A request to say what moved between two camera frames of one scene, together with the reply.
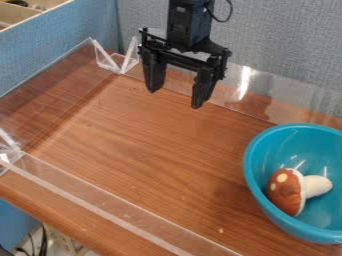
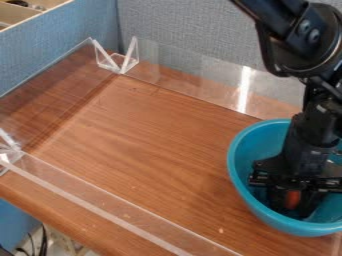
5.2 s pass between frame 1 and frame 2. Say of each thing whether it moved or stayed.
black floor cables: stayed
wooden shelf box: stayed
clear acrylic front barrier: stayed
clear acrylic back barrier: stayed
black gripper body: moved
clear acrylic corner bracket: stayed
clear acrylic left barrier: stayed
